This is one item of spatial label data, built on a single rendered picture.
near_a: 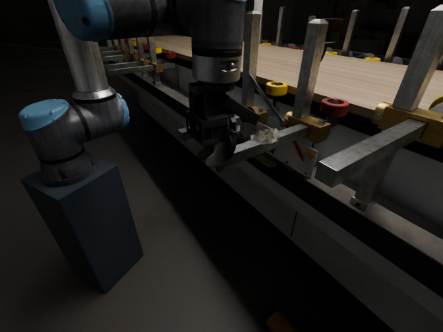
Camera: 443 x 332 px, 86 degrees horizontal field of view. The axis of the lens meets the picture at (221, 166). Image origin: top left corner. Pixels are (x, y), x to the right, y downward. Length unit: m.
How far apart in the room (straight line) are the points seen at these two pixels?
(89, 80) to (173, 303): 1.01
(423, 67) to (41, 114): 0.99
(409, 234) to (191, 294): 0.94
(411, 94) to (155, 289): 1.23
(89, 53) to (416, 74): 0.90
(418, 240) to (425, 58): 0.39
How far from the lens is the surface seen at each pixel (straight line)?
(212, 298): 1.28
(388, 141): 0.47
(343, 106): 0.79
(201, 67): 0.44
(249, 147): 0.58
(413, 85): 0.60
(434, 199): 0.91
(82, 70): 0.98
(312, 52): 0.71
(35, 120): 0.96
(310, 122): 0.73
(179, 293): 1.31
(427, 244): 0.73
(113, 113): 1.02
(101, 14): 0.43
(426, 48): 0.60
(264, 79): 1.08
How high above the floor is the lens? 1.14
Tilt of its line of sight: 33 degrees down
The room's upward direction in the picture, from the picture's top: straight up
